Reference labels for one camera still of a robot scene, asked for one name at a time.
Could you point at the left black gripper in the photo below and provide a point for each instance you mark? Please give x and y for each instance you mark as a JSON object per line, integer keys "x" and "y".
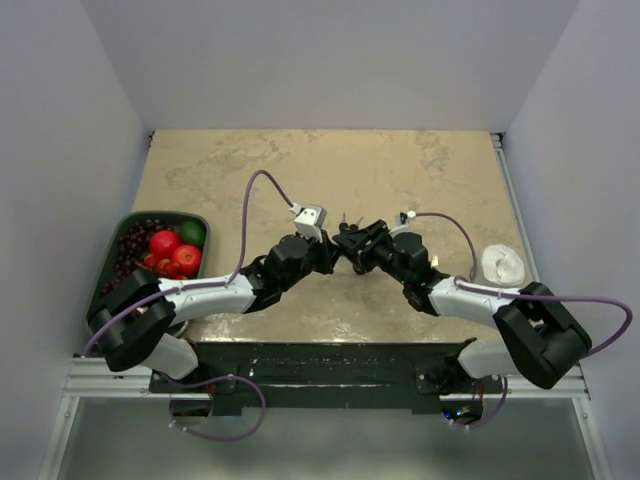
{"x": 328, "y": 252}

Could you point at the dark green fruit tray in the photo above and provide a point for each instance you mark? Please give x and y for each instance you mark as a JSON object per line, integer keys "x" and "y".
{"x": 172, "y": 221}

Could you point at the aluminium frame rail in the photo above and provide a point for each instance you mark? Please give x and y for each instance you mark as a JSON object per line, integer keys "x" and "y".
{"x": 91, "y": 378}

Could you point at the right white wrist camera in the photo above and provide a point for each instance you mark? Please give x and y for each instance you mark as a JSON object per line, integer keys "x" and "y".
{"x": 403, "y": 223}

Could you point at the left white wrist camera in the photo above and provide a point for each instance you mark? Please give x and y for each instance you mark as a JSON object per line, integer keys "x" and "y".
{"x": 309, "y": 220}

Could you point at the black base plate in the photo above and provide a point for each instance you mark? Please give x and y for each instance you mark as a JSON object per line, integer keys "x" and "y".
{"x": 424, "y": 378}

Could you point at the red toy cherries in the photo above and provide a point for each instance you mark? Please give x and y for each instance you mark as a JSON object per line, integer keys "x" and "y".
{"x": 184, "y": 263}

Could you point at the green toy lime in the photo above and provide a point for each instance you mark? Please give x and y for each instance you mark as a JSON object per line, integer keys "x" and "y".
{"x": 192, "y": 233}

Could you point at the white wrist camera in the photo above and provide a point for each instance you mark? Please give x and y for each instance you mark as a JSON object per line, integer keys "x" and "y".
{"x": 403, "y": 223}
{"x": 309, "y": 220}

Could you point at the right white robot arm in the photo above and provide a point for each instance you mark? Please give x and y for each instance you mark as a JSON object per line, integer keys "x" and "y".
{"x": 539, "y": 338}

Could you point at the red toy apple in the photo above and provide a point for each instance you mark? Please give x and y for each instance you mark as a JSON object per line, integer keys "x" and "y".
{"x": 164, "y": 243}

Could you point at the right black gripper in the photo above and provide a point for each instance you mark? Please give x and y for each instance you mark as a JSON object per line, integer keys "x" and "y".
{"x": 355, "y": 247}

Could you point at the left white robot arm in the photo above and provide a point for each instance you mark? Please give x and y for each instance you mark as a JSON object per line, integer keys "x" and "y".
{"x": 130, "y": 325}

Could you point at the dark red grape bunch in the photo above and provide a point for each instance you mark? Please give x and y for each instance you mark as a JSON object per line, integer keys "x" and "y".
{"x": 132, "y": 246}

